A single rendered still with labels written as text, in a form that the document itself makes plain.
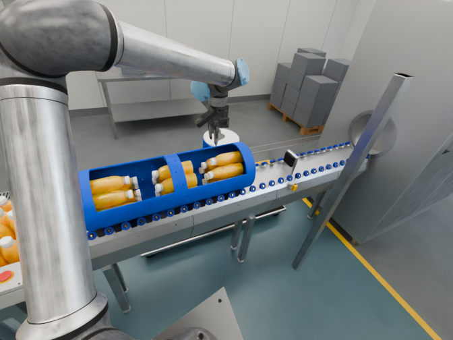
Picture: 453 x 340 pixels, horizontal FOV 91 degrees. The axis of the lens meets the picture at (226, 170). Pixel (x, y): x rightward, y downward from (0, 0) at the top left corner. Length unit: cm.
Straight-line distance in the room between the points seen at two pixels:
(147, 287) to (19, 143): 175
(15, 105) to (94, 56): 16
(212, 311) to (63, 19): 64
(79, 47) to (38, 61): 7
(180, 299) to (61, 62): 183
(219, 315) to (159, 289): 152
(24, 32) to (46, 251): 36
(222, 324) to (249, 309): 147
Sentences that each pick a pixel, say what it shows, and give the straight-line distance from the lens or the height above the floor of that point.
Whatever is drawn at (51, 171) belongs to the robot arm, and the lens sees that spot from 53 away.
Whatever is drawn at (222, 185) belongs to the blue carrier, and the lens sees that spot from 121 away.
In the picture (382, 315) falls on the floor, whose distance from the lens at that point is 250.
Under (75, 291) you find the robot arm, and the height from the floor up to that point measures 145.
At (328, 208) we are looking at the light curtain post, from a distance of 170.
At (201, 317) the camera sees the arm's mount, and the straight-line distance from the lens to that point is 65.
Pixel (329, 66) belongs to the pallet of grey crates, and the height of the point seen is 109.
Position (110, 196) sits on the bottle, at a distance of 115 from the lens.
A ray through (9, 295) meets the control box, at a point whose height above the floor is 107.
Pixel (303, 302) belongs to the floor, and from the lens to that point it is 222.
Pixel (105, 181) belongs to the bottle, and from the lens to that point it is 117.
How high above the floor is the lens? 192
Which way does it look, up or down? 39 degrees down
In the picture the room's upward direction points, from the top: 7 degrees clockwise
